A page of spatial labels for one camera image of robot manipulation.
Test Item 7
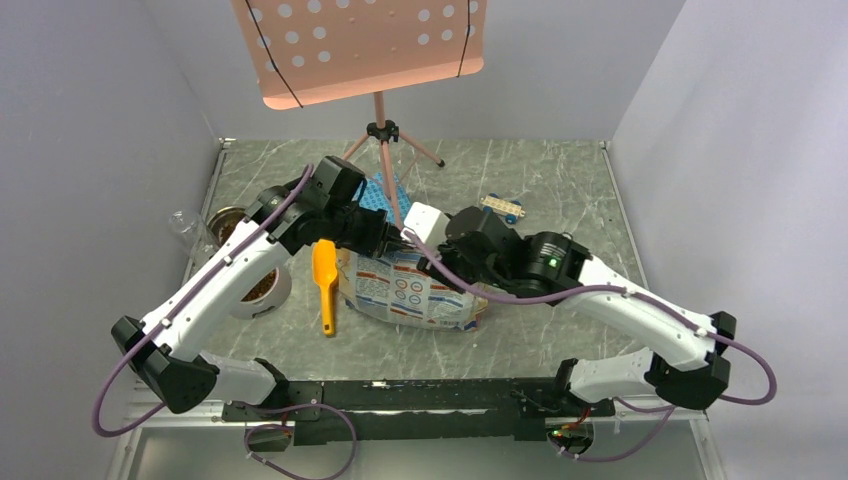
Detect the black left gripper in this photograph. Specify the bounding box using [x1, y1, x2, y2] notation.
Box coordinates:
[324, 204, 414, 259]

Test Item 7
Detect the yellow plastic scoop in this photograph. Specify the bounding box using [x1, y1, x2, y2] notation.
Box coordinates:
[312, 239, 338, 337]

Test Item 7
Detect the pink pet food bag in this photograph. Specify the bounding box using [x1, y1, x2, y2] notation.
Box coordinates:
[336, 249, 488, 332]

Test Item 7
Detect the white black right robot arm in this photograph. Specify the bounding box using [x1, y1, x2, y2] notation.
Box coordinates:
[402, 203, 736, 416]

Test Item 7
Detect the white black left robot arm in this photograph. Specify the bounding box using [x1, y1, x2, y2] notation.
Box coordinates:
[111, 156, 402, 420]

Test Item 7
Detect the toy block car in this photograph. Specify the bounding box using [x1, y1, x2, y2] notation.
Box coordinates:
[480, 193, 526, 225]

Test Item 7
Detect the grey double bowl feeder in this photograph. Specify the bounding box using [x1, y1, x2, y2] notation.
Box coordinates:
[207, 206, 292, 320]

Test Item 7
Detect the clear water bottle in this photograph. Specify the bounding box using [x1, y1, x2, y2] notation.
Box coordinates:
[168, 210, 217, 258]

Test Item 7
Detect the pink music stand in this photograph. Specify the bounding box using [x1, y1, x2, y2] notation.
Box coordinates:
[229, 0, 490, 230]

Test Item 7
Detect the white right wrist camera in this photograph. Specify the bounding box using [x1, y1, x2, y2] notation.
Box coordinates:
[401, 202, 450, 250]

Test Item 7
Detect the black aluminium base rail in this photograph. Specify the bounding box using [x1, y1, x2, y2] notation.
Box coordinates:
[187, 378, 624, 446]

